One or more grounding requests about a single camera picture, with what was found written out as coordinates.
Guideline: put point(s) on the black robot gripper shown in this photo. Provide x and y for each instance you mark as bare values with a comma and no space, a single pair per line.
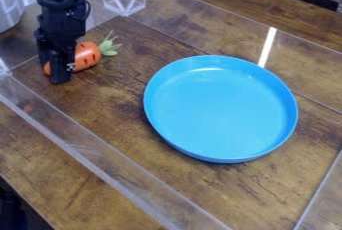
62,26

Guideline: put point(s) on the orange toy carrot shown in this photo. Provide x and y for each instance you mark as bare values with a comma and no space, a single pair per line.
89,52

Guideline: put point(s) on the blue round tray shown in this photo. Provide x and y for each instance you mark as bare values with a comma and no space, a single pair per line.
220,108

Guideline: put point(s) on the clear acrylic enclosure wall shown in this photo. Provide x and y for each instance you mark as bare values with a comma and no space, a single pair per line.
86,160

